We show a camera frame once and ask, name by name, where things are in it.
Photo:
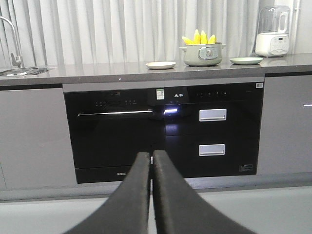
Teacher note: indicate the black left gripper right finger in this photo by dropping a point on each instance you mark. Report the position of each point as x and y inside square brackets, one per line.
[179, 209]

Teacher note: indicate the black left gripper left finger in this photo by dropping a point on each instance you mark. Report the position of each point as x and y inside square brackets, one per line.
[126, 211]

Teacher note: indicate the yellow corn cob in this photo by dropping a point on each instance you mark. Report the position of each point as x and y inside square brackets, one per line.
[212, 39]
[197, 37]
[203, 37]
[188, 41]

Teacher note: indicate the black disinfection cabinet drawers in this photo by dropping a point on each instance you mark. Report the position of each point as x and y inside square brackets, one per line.
[213, 130]

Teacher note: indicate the black built-in dishwasher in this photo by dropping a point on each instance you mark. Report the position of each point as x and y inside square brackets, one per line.
[108, 129]

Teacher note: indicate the grey cabinet door left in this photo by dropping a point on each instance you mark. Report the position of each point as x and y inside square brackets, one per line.
[35, 146]

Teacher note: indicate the grey cabinet door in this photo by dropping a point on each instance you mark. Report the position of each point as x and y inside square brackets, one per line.
[286, 126]
[35, 146]

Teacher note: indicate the grey cabinet door right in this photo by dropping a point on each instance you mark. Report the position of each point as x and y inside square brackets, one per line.
[286, 126]

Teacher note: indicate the white round plate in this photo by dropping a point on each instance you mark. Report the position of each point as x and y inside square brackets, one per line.
[160, 65]

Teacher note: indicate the pale green electric cooking pot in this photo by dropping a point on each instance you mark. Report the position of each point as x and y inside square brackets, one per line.
[203, 55]

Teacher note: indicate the pale green round plate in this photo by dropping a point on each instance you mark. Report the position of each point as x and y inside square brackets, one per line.
[246, 60]

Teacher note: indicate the stainless steel sink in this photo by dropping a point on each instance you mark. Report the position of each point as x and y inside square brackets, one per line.
[24, 71]

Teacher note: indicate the chrome kitchen faucet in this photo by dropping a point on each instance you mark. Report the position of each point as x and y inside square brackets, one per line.
[17, 59]

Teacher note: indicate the white soy milk blender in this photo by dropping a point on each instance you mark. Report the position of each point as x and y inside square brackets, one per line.
[272, 39]

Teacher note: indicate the white pleated curtain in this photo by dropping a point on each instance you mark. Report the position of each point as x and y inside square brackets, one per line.
[65, 32]

